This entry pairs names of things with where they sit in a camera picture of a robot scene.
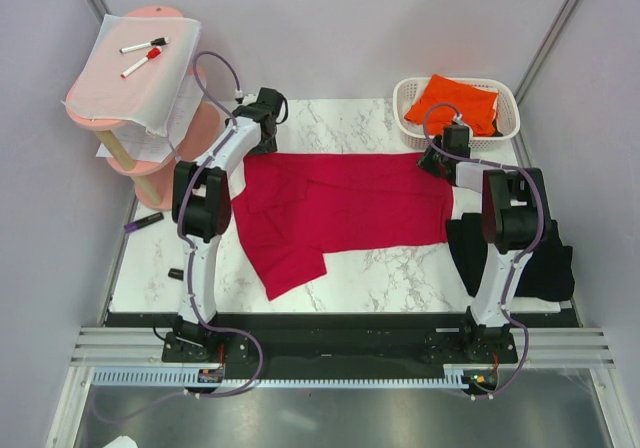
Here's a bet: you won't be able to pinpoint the red t shirt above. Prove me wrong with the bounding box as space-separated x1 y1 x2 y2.
232 153 454 300

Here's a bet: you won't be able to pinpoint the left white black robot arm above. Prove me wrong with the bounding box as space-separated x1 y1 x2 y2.
171 88 288 361

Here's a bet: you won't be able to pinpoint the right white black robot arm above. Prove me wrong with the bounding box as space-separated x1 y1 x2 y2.
418 124 551 362

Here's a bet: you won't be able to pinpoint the orange t shirt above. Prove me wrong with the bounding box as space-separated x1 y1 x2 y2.
404 74 498 137

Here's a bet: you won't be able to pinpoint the white plastic basket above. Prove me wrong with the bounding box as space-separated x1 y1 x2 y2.
393 75 521 151

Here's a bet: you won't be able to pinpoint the white paper sheets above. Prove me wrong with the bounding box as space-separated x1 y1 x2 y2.
115 75 203 163

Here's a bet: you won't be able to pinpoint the red capped whiteboard marker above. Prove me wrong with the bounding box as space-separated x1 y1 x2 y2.
120 46 162 79

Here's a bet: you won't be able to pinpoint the black capped whiteboard marker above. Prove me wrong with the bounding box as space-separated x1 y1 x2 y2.
119 37 170 54

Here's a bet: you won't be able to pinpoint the white mesh cloth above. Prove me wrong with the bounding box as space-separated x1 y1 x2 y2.
65 15 201 137

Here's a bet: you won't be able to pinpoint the black folded t shirt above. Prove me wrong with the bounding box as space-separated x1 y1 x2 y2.
445 213 575 302

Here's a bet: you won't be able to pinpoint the purple capped marker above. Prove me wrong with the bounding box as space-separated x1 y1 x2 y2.
124 212 164 234

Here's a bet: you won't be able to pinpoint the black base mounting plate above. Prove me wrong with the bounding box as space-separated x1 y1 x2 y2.
162 313 518 378

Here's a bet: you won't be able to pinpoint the crumpled white paper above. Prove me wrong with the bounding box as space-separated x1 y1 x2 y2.
103 435 138 448

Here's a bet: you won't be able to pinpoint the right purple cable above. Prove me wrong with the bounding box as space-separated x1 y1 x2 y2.
422 102 546 402

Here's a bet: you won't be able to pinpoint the purple cable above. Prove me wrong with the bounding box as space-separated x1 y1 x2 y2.
89 50 266 423
422 102 546 402

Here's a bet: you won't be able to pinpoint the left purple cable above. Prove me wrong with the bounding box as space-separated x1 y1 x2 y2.
89 50 266 423

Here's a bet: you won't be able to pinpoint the white slotted cable duct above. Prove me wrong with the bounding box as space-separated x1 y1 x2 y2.
91 366 469 389

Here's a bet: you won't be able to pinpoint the aluminium frame rail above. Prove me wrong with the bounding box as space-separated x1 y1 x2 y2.
71 328 615 369

